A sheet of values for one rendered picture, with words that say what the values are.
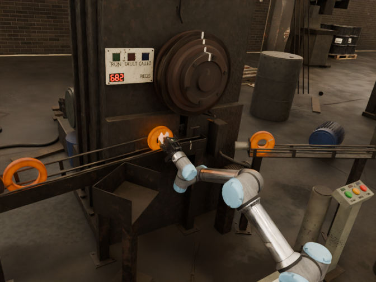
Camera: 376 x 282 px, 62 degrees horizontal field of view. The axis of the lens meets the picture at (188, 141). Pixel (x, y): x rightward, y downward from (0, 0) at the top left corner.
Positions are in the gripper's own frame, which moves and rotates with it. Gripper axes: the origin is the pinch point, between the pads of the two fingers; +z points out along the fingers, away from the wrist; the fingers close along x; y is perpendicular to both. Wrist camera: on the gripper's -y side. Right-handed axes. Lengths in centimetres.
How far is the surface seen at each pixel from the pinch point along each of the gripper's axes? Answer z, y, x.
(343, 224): -84, -16, -81
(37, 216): 33, -87, 66
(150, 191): -30.6, -7.6, 19.2
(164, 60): 7.4, 44.3, 2.5
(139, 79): 16.6, 28.8, 10.0
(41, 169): -4, -5, 65
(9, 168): -3, -1, 78
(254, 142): -21, -1, -57
